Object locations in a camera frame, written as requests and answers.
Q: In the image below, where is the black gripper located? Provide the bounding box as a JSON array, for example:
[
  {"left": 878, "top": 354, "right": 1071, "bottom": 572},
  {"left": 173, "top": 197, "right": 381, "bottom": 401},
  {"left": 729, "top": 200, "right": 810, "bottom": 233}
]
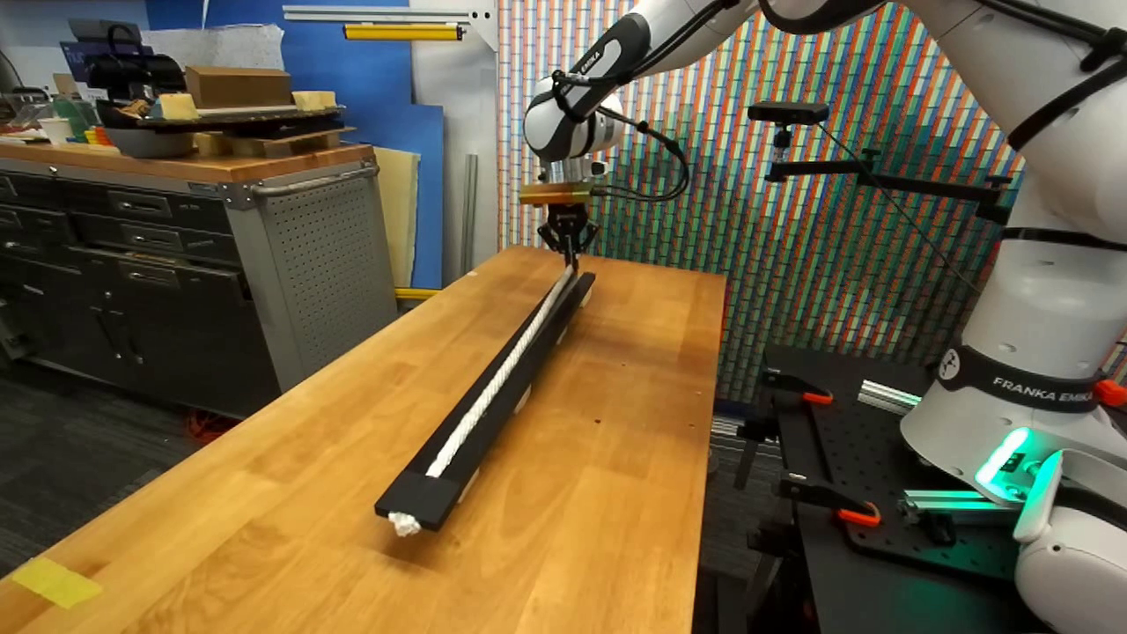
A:
[{"left": 540, "top": 206, "right": 597, "bottom": 265}]

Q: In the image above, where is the white braided rope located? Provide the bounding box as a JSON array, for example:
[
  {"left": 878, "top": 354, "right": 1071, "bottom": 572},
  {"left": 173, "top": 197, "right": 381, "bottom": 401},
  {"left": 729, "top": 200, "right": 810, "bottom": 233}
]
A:
[{"left": 422, "top": 262, "right": 582, "bottom": 483}]

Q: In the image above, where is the white upright panel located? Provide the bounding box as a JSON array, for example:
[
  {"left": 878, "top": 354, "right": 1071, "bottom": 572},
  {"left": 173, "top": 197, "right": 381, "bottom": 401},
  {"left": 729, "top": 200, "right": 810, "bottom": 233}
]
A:
[{"left": 410, "top": 32, "right": 509, "bottom": 289}]

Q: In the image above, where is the beige foam panel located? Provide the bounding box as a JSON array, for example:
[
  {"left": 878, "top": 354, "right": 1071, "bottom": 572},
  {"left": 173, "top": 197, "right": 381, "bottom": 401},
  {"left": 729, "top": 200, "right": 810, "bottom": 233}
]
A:
[{"left": 375, "top": 148, "right": 427, "bottom": 294}]

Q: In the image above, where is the yellow bar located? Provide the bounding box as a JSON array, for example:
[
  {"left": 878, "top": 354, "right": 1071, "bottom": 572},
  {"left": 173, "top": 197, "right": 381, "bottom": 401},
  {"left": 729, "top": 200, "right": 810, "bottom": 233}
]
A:
[{"left": 343, "top": 20, "right": 467, "bottom": 45}]

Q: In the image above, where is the small black clamp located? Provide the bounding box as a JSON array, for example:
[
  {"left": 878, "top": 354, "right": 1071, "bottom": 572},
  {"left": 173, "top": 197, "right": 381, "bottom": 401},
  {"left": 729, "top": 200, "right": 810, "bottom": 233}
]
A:
[{"left": 732, "top": 413, "right": 787, "bottom": 492}]

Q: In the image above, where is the blue board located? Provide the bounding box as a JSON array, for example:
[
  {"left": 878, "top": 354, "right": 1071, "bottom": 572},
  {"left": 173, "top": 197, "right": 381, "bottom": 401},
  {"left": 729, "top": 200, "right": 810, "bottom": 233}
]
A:
[{"left": 145, "top": 0, "right": 451, "bottom": 294}]

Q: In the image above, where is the silver bar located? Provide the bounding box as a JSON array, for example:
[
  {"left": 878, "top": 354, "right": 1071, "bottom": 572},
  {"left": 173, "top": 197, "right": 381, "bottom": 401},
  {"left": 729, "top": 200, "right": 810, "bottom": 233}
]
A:
[{"left": 277, "top": 3, "right": 497, "bottom": 25}]

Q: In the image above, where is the silver aluminium extrusion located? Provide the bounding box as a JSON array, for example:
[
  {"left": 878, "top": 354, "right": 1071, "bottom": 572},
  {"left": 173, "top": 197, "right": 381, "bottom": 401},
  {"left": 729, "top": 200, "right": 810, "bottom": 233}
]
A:
[
  {"left": 855, "top": 376, "right": 928, "bottom": 418},
  {"left": 901, "top": 487, "right": 1014, "bottom": 518}
]

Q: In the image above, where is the brown wooden box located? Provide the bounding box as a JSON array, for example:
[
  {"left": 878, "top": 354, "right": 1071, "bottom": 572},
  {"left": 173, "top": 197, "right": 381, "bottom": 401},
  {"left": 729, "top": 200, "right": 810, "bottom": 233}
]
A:
[{"left": 182, "top": 65, "right": 295, "bottom": 112}]

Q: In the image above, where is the black flat tray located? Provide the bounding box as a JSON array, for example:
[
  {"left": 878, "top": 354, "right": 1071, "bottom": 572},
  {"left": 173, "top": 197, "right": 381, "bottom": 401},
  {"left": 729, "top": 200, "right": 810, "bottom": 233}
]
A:
[{"left": 99, "top": 101, "right": 354, "bottom": 133}]

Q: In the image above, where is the grey metal drawer cabinet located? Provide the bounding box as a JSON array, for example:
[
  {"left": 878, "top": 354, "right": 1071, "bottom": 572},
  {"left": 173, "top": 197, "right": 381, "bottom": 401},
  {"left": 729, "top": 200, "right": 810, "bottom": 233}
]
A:
[{"left": 0, "top": 139, "right": 402, "bottom": 423}]

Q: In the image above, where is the white foam sheet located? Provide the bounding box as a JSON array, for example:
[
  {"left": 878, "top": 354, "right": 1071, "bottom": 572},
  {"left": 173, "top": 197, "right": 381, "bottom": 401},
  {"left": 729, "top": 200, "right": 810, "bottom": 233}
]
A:
[{"left": 145, "top": 20, "right": 289, "bottom": 74}]

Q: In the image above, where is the perforated optical breadboard table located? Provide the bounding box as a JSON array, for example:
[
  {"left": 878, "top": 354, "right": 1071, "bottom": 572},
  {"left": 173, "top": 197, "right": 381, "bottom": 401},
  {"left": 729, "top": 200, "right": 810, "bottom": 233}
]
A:
[{"left": 767, "top": 342, "right": 1059, "bottom": 634}]

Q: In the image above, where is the dark equipment pile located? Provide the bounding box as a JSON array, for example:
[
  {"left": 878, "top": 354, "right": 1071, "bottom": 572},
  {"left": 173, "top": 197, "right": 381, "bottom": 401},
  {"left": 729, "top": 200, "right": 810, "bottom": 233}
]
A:
[{"left": 65, "top": 19, "right": 192, "bottom": 106}]

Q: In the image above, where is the yellow tape patch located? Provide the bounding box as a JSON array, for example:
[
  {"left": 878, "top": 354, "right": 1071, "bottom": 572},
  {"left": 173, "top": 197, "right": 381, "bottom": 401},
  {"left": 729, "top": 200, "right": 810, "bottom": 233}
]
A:
[{"left": 6, "top": 552, "right": 107, "bottom": 613}]

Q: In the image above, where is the wood-coloured wrist camera mount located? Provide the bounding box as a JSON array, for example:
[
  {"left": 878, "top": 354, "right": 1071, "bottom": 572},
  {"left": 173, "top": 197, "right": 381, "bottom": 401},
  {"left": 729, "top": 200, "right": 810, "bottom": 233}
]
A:
[{"left": 519, "top": 180, "right": 599, "bottom": 211}]

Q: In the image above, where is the long black groove rail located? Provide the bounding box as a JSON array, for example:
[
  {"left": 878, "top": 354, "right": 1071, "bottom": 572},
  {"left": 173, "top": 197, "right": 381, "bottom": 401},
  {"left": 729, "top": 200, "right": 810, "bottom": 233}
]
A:
[{"left": 369, "top": 269, "right": 599, "bottom": 535}]

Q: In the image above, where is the black stereo camera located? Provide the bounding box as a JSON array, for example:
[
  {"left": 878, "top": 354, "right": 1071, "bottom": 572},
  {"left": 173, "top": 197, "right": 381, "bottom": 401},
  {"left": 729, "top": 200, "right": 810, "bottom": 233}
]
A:
[{"left": 747, "top": 100, "right": 836, "bottom": 127}]

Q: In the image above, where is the orange-handled black clamp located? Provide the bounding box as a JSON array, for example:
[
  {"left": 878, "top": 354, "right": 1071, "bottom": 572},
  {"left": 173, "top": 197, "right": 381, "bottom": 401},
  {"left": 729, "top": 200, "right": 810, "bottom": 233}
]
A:
[
  {"left": 757, "top": 368, "right": 840, "bottom": 413},
  {"left": 781, "top": 468, "right": 889, "bottom": 532}
]

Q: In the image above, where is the white tape on rail end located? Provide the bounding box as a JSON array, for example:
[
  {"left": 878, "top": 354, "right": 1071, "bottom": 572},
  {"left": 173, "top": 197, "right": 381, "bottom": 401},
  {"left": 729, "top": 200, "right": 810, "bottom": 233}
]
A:
[{"left": 383, "top": 506, "right": 427, "bottom": 543}]

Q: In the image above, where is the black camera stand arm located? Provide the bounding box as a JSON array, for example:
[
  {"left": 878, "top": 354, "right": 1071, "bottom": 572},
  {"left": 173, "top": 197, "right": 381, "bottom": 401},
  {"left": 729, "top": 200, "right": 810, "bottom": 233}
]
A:
[{"left": 763, "top": 119, "right": 1014, "bottom": 224}]

